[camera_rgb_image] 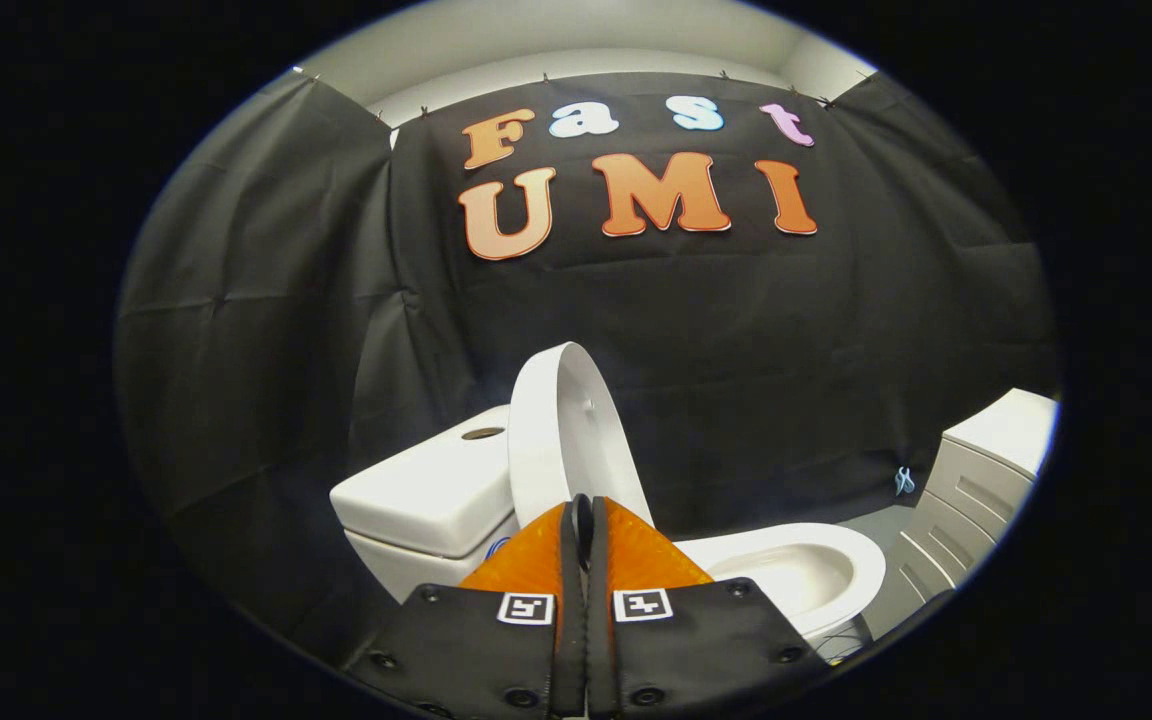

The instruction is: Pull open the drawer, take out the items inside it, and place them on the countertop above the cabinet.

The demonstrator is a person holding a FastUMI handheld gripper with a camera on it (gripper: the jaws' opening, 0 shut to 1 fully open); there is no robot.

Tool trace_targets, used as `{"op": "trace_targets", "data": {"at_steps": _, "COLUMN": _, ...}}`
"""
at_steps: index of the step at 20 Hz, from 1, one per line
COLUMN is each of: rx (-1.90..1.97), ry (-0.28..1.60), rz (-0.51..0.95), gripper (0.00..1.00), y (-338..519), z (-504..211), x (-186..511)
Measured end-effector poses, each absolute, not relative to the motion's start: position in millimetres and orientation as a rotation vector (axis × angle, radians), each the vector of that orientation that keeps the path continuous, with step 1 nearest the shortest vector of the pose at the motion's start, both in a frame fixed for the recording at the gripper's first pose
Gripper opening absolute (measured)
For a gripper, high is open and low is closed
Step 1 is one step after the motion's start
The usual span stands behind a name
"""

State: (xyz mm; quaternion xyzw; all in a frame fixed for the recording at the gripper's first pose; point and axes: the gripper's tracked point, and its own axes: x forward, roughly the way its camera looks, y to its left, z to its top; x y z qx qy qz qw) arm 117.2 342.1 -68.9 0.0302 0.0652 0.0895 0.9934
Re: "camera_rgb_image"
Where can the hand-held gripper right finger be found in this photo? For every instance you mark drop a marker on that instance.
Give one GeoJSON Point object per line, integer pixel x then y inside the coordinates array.
{"type": "Point", "coordinates": [696, 650]}

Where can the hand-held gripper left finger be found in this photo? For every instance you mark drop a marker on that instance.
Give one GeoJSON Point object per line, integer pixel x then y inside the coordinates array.
{"type": "Point", "coordinates": [476, 650]}

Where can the white cabinet drawer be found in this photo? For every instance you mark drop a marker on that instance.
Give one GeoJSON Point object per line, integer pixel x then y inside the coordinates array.
{"type": "Point", "coordinates": [986, 480]}
{"type": "Point", "coordinates": [906, 600]}
{"type": "Point", "coordinates": [946, 545]}

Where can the white toilet lid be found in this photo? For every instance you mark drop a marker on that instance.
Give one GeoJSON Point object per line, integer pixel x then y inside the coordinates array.
{"type": "Point", "coordinates": [556, 440]}

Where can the white cabinet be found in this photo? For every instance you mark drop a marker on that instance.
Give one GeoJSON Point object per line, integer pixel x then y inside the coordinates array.
{"type": "Point", "coordinates": [936, 500]}

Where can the white toilet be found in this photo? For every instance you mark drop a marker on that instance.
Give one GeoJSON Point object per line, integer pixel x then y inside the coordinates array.
{"type": "Point", "coordinates": [416, 500]}

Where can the black backdrop cloth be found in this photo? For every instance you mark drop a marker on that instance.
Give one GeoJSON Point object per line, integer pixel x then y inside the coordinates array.
{"type": "Point", "coordinates": [736, 350]}

